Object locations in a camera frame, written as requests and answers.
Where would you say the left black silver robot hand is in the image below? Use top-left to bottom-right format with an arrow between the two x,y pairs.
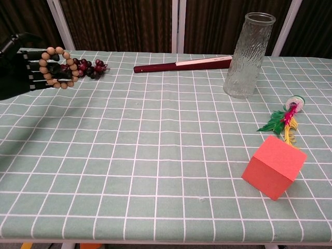
0,32 -> 74,101

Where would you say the wooden bead bracelet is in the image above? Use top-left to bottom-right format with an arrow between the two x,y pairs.
38,46 -> 80,90

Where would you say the dark red grape bunch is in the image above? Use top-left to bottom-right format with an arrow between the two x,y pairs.
61,58 -> 110,80

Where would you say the dark red folded fan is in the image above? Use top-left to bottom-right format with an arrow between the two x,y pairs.
133,55 -> 233,74

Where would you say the green white checked tablecloth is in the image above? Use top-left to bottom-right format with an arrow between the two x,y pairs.
0,48 -> 332,245

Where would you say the textured clear glass vase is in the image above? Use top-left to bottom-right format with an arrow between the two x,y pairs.
223,12 -> 276,100

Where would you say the colourful feather shuttlecock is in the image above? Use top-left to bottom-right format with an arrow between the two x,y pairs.
256,95 -> 306,150

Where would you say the orange cube box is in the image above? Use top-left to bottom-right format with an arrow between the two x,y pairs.
241,134 -> 308,201

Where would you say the white partition frame post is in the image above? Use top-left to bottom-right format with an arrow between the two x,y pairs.
271,0 -> 303,58
46,0 -> 76,51
171,0 -> 186,54

